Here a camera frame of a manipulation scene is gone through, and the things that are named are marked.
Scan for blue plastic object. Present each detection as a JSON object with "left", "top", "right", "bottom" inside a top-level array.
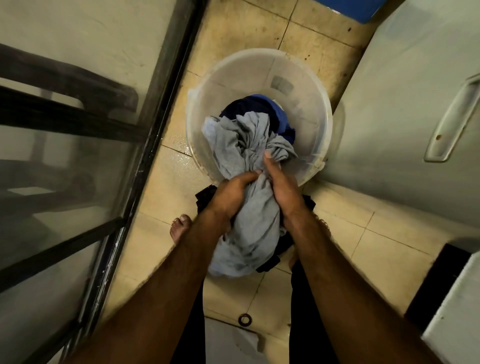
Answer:
[{"left": 325, "top": 0, "right": 392, "bottom": 24}]

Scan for white appliance with black edge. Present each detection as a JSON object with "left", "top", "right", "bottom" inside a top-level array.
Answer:
[{"left": 405, "top": 242, "right": 480, "bottom": 364}]

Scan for person's left hand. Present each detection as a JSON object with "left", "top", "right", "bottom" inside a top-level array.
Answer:
[{"left": 204, "top": 170, "right": 263, "bottom": 237}]

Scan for blue garment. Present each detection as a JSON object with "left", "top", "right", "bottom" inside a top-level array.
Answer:
[{"left": 247, "top": 94, "right": 290, "bottom": 131}]

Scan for translucent plastic bucket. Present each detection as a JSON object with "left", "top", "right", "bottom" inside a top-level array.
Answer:
[{"left": 185, "top": 48, "right": 334, "bottom": 188}]

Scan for white refrigerator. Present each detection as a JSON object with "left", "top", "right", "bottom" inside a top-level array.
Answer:
[{"left": 322, "top": 0, "right": 480, "bottom": 229}]

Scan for dark navy garment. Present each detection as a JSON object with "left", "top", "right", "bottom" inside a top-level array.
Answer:
[{"left": 219, "top": 95, "right": 297, "bottom": 145}]

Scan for person's right forearm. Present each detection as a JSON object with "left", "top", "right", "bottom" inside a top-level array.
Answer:
[{"left": 281, "top": 212, "right": 445, "bottom": 364}]

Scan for dark chair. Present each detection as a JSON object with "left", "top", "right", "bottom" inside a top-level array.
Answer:
[{"left": 0, "top": 43, "right": 140, "bottom": 144}]

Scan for person's left foot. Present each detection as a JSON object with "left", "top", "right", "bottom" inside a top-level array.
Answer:
[{"left": 170, "top": 214, "right": 194, "bottom": 247}]

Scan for black cloth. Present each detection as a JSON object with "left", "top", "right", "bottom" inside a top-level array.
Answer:
[{"left": 195, "top": 185, "right": 317, "bottom": 274}]

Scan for person's black trousers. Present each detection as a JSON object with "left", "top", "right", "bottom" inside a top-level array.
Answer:
[{"left": 176, "top": 259, "right": 340, "bottom": 364}]

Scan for person's left forearm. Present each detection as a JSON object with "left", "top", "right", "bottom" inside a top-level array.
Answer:
[{"left": 62, "top": 210, "right": 231, "bottom": 364}]

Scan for person's right hand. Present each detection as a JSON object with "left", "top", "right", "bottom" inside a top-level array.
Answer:
[{"left": 262, "top": 151, "right": 313, "bottom": 226}]

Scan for white plastic tub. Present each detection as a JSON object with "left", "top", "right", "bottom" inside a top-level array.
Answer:
[{"left": 204, "top": 317, "right": 291, "bottom": 364}]

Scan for glass door with metal frame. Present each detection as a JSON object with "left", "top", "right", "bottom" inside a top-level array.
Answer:
[{"left": 0, "top": 0, "right": 209, "bottom": 364}]

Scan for grey wet cloth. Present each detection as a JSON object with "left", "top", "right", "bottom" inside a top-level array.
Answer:
[{"left": 201, "top": 112, "right": 299, "bottom": 278}]

